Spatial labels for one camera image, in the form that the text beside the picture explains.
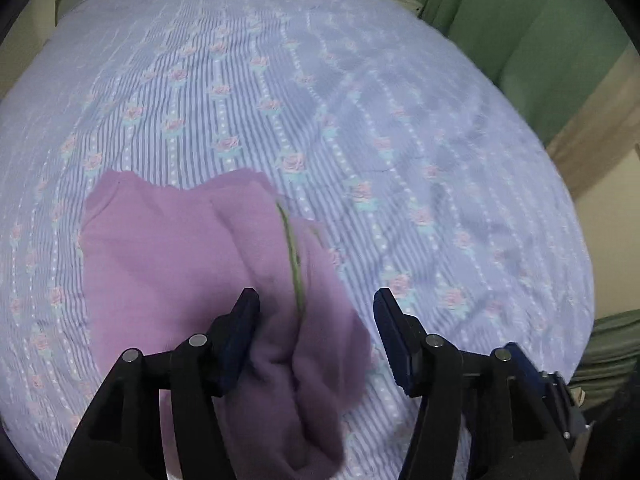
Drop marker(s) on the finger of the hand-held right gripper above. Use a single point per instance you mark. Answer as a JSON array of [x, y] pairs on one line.
[[525, 367]]

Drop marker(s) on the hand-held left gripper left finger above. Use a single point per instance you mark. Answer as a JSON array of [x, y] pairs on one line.
[[240, 340]]

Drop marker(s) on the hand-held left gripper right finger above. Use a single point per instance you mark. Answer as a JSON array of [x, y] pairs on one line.
[[396, 342]]

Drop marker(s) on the purple sweatshirt with green band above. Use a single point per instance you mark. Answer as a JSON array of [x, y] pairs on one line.
[[175, 260]]

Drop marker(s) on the dull green cloth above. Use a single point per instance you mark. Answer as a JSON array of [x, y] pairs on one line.
[[612, 350]]

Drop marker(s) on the floral striped lilac bedsheet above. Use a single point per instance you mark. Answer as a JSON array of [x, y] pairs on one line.
[[350, 110]]

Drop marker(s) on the green curtain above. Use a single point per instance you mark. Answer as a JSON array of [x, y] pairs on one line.
[[525, 35]]

